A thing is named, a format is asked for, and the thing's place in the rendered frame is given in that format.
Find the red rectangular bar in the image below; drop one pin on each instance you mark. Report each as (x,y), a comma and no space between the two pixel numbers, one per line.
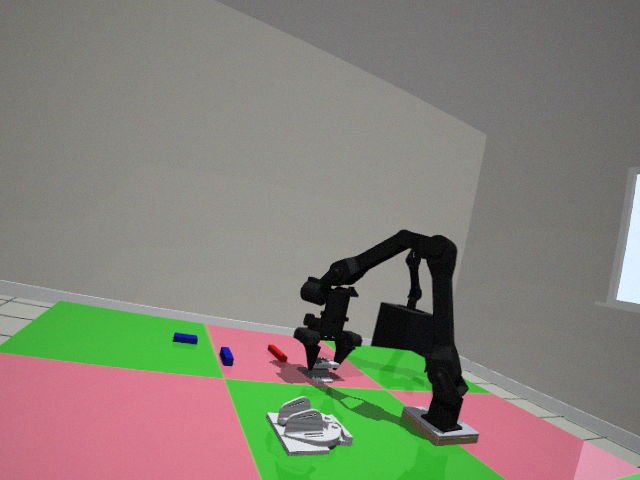
(275,351)

